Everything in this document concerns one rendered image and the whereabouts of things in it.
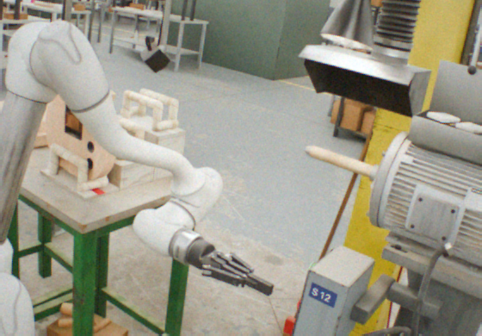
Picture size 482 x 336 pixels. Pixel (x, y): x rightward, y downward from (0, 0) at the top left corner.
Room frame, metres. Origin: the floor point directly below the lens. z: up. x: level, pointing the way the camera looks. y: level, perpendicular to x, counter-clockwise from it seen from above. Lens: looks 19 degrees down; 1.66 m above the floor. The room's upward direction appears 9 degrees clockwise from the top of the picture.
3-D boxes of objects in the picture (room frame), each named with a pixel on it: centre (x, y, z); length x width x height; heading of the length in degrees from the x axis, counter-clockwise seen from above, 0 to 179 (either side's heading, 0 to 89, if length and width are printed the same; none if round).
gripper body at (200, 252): (1.15, 0.03, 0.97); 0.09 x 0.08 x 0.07; 58
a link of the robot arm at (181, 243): (1.19, 0.09, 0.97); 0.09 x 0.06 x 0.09; 148
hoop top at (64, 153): (1.53, 0.56, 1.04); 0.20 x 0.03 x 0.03; 56
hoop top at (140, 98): (1.80, 0.38, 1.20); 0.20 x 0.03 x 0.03; 56
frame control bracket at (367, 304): (1.01, -0.37, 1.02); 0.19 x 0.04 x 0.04; 148
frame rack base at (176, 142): (1.83, 0.36, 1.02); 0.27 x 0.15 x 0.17; 57
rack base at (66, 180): (1.57, 0.53, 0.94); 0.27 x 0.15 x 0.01; 57
